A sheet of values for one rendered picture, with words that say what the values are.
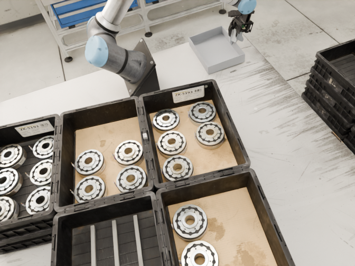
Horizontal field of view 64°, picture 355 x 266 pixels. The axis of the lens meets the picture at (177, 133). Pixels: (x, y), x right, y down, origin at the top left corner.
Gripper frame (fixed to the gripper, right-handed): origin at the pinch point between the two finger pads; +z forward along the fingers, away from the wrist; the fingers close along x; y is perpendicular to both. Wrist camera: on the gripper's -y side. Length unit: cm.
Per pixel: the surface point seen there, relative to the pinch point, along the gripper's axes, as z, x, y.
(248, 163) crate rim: -8, -43, 75
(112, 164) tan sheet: 11, -78, 49
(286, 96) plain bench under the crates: 3.8, 4.3, 42.3
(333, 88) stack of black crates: 15, 50, 36
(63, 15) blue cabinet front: 50, -70, -143
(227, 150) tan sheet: 1, -40, 63
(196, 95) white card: -3, -41, 37
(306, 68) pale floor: 51, 104, -23
